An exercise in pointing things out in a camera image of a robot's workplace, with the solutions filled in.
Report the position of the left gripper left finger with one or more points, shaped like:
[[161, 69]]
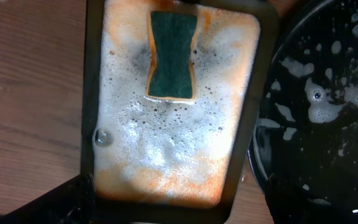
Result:
[[71, 202]]

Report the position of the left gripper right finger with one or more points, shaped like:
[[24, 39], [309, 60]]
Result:
[[286, 204]]

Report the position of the yellow green scrub sponge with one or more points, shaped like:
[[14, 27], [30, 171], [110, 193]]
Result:
[[171, 74]]

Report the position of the round black tray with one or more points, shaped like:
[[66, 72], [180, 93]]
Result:
[[307, 129]]

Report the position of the rectangular soapy water tray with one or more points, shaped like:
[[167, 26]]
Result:
[[155, 160]]

